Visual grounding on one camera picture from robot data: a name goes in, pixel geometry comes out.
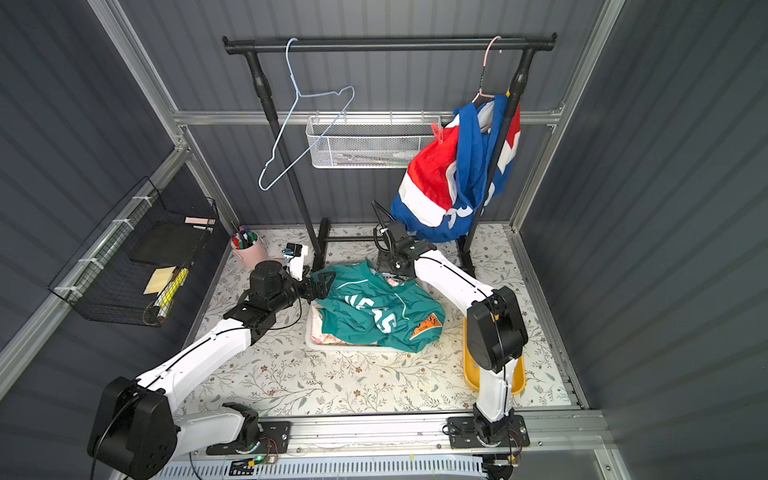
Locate black wire wall basket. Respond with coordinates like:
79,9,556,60
48,180,219,328

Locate pink printed jacket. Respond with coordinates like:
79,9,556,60
307,317,350,346

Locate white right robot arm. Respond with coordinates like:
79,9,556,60
371,200,528,426

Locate pink pen cup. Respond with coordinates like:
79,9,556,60
229,225,269,270

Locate floral table mat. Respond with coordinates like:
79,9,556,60
177,224,575,417

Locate red white blue jacket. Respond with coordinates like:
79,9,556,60
390,95,521,243

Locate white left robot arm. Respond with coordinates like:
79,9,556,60
87,260,335,479

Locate red clothespin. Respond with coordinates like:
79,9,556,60
431,122,444,144

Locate yellow plastic tray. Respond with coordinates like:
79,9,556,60
463,319,526,395

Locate pink wire hanger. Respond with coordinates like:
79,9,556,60
471,35,503,106

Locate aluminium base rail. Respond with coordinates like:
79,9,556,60
122,412,601,464

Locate light blue wire hanger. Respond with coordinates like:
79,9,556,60
257,37,356,192

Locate green jacket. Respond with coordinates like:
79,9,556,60
316,260,446,353

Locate silver mesh wall basket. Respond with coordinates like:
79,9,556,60
305,113,442,169

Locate white plastic basket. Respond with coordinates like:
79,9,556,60
305,303,397,354

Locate yellow sticky notes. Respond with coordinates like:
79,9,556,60
143,267,176,295

